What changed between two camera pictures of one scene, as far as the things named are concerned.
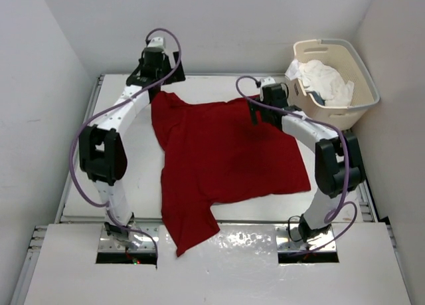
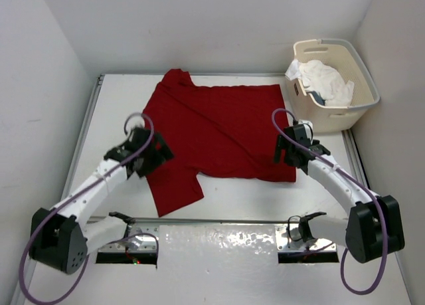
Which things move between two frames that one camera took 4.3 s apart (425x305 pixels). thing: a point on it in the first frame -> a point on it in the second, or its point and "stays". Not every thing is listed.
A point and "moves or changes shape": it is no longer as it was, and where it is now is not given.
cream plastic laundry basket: x=344 y=58 stays
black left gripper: x=176 y=77 -> x=158 y=158
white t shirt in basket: x=323 y=80 stays
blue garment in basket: x=317 y=97 stays
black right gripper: x=255 y=107 -> x=279 y=147
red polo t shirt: x=212 y=153 moves or changes shape
